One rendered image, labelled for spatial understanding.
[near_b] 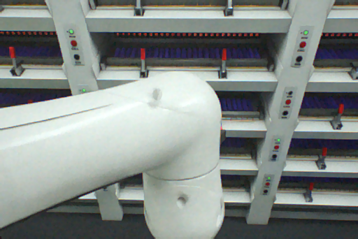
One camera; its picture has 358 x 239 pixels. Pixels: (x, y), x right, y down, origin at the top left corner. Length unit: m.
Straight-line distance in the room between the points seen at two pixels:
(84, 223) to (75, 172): 1.12
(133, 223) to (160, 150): 1.04
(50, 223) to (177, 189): 1.15
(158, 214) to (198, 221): 0.05
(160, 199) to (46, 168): 0.14
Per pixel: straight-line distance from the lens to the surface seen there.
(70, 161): 0.20
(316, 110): 1.05
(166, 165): 0.26
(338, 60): 0.99
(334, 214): 1.43
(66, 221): 1.36
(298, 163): 1.12
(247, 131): 0.92
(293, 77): 0.87
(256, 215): 1.24
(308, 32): 0.84
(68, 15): 0.83
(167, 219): 0.30
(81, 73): 0.86
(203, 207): 0.29
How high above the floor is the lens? 1.00
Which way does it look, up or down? 30 degrees down
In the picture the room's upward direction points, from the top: straight up
